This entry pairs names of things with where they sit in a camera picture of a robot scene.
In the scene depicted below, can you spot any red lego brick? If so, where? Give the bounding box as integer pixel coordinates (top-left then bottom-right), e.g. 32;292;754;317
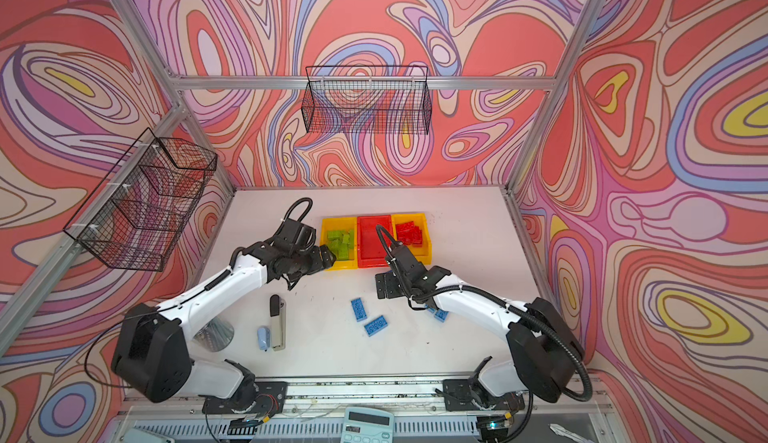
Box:
409;226;424;247
395;221;416;245

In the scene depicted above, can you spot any yellow plastic bin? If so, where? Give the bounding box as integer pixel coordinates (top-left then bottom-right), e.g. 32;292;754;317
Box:
321;217;359;271
391;213;432;265

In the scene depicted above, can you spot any green lego brick long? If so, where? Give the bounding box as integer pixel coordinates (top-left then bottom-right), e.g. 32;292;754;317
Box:
326;230;344;241

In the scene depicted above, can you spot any black wire basket back wall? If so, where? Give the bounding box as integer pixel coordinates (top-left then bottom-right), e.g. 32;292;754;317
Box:
301;64;432;135

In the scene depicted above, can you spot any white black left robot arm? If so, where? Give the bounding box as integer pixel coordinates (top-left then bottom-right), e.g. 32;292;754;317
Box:
111;218;336;413

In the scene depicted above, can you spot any light blue small object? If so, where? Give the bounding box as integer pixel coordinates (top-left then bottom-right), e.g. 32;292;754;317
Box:
257;326;272;352

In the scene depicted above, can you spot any grey marker pen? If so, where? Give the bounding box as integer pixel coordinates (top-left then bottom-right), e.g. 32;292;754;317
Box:
269;294;286;351

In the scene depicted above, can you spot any blue lego brick front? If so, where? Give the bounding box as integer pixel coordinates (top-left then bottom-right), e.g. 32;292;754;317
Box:
364;315;388;337

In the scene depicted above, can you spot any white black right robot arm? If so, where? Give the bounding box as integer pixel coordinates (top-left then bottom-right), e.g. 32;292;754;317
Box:
382;243;593;408

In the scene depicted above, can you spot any black wire basket left wall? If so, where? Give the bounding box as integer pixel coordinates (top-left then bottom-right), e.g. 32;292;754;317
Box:
63;128;218;272

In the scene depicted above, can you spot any yellow left plastic bin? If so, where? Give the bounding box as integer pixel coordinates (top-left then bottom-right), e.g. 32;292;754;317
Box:
321;217;359;271

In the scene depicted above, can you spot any light blue calculator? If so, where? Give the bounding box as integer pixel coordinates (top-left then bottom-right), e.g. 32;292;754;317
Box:
340;407;395;443

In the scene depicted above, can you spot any red middle plastic bin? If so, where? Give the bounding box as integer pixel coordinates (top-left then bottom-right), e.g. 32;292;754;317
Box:
357;214;393;268

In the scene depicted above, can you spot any yellow right plastic bin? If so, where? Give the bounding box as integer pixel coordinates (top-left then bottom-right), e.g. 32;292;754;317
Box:
391;213;432;265

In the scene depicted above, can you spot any black wire basket wall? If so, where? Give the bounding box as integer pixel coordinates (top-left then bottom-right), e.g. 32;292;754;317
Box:
301;64;432;135
63;128;218;272

